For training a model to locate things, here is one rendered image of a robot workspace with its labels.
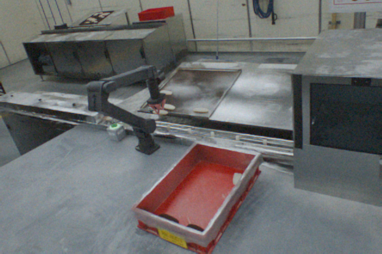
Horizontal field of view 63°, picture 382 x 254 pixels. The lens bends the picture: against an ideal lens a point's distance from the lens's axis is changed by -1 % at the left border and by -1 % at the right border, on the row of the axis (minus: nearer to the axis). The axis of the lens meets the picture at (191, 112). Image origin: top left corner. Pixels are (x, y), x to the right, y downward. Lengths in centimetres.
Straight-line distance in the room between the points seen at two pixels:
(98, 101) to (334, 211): 99
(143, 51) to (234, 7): 180
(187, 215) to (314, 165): 51
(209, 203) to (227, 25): 453
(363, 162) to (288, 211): 31
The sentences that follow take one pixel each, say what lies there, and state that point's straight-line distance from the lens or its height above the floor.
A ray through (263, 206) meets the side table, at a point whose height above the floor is 82.
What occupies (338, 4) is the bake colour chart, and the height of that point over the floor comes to 132.
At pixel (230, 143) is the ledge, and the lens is 152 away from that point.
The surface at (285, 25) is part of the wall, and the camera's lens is 522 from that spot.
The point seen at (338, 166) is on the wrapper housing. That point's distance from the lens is 121.
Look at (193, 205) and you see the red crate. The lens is 128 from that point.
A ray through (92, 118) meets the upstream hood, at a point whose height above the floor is 89.
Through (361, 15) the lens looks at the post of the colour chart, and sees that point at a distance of 198.
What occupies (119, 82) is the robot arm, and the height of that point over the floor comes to 124.
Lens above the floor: 169
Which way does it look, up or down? 26 degrees down
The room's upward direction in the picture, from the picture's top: 11 degrees counter-clockwise
